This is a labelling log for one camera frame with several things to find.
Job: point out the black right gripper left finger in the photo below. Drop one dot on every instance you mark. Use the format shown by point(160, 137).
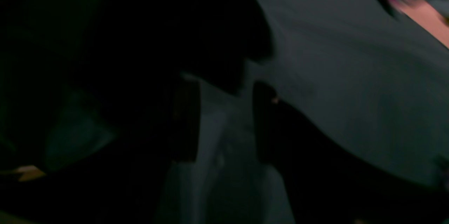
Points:
point(105, 175)

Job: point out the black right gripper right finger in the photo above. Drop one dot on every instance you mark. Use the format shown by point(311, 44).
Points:
point(326, 184)

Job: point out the black t-shirt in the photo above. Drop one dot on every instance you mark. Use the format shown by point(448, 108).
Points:
point(66, 60)

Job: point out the white paper card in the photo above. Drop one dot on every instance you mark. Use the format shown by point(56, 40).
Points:
point(429, 19)

